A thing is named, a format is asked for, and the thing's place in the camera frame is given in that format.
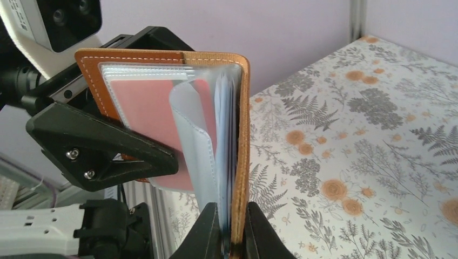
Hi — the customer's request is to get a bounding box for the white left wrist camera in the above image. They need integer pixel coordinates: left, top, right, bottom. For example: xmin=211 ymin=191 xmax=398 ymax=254
xmin=1 ymin=0 xmax=102 ymax=79

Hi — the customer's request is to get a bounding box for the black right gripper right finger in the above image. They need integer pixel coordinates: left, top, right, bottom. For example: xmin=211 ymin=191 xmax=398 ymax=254
xmin=243 ymin=202 xmax=296 ymax=259

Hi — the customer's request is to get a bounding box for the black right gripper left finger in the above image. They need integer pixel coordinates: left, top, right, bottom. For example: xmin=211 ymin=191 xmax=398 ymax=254
xmin=170 ymin=202 xmax=220 ymax=259

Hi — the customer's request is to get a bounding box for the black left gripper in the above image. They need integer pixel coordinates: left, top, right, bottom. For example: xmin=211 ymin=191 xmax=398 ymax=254
xmin=19 ymin=26 xmax=195 ymax=192

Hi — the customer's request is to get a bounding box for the brown leather card holder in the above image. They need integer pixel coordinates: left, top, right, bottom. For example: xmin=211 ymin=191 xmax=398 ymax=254
xmin=75 ymin=49 xmax=250 ymax=258

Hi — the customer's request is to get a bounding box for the aluminium corner frame post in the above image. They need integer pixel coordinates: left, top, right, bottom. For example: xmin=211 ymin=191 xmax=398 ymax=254
xmin=349 ymin=0 xmax=367 ymax=42

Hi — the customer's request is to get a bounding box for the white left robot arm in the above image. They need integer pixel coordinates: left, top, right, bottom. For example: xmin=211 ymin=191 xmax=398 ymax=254
xmin=1 ymin=64 xmax=184 ymax=258

